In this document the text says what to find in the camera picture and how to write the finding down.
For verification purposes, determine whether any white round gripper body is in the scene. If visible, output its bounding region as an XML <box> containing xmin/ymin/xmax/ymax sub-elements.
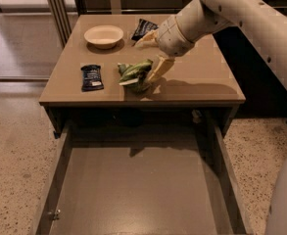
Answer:
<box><xmin>156</xmin><ymin>15</ymin><xmax>194</xmax><ymax>57</ymax></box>

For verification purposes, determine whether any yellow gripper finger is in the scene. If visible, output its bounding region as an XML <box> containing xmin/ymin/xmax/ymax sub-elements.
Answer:
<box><xmin>134</xmin><ymin>29</ymin><xmax>158</xmax><ymax>47</ymax></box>
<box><xmin>146</xmin><ymin>56</ymin><xmax>175</xmax><ymax>83</ymax></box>

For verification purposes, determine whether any green jalapeno chip bag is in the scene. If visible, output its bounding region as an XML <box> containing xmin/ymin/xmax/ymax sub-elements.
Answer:
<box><xmin>118</xmin><ymin>59</ymin><xmax>153</xmax><ymax>93</ymax></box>

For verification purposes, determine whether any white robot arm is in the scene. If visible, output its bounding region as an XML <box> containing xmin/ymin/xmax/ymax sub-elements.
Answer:
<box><xmin>136</xmin><ymin>0</ymin><xmax>287</xmax><ymax>235</ymax></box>

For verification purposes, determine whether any dark blue chip bag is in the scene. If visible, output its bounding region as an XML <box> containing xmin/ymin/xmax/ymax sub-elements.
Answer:
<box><xmin>131</xmin><ymin>19</ymin><xmax>158</xmax><ymax>41</ymax></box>

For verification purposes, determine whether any brown cabinet counter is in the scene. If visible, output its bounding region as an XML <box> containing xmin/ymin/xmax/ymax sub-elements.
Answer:
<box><xmin>38</xmin><ymin>14</ymin><xmax>247</xmax><ymax>139</ymax></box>

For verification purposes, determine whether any open grey top drawer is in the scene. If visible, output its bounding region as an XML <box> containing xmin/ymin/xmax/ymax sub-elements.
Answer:
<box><xmin>29</xmin><ymin>123</ymin><xmax>253</xmax><ymax>235</ymax></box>

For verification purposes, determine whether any white paper bowl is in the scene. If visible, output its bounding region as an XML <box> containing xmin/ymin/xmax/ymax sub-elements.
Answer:
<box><xmin>84</xmin><ymin>25</ymin><xmax>123</xmax><ymax>50</ymax></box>

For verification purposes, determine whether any small dark blue snack bar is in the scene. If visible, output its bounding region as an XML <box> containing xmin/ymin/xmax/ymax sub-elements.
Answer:
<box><xmin>81</xmin><ymin>65</ymin><xmax>104</xmax><ymax>92</ymax></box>

